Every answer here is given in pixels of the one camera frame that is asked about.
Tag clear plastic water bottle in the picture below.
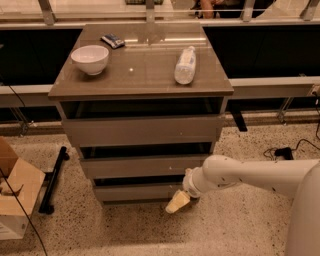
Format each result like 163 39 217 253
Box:
174 46 196 85

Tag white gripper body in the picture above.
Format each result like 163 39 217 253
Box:
182 168 201 198

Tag white ceramic bowl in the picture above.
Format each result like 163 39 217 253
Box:
71 45 109 75

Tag person behind railing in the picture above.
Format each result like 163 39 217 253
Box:
191 0 276 19

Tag grey top drawer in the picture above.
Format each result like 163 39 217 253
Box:
62 115 224 147

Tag open cardboard box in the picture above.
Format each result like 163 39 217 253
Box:
0 137 45 240

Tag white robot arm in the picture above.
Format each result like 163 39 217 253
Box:
166 155 320 256

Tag black tangled cable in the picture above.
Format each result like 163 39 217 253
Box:
263 138 320 161

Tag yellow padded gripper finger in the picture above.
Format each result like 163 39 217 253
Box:
165 190 190 214

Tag grey drawer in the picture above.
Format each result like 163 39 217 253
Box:
62 115 224 147
80 154 207 179
94 183 182 202

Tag black left stand leg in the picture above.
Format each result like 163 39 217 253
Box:
39 146 70 215

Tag grey drawer cabinet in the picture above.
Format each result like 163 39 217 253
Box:
49 23 233 192

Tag grey bottom drawer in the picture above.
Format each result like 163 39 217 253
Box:
94 183 182 202

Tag grey middle drawer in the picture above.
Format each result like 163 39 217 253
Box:
80 154 207 179

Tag metal railing frame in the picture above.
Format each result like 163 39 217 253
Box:
0 0 320 108

